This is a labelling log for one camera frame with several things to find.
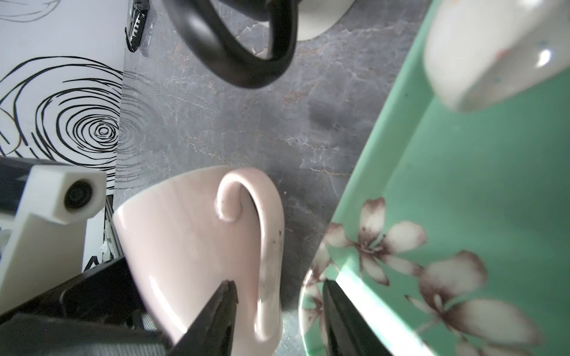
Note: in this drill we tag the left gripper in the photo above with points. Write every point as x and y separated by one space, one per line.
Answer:
98 312

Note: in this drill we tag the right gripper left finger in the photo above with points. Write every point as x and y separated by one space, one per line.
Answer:
212 332

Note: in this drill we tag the green floral tray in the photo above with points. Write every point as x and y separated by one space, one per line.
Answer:
452 236

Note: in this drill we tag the small black device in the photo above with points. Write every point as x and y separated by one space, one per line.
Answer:
138 14

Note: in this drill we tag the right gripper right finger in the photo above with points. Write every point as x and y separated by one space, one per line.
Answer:
347 333

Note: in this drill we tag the pink mug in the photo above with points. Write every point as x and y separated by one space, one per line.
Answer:
186 235

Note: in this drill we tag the black and white mug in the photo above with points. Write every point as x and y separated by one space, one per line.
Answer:
251 44

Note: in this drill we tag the cream white mug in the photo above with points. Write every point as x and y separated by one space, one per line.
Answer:
478 53

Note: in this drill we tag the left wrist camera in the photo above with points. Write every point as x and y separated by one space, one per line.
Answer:
47 241

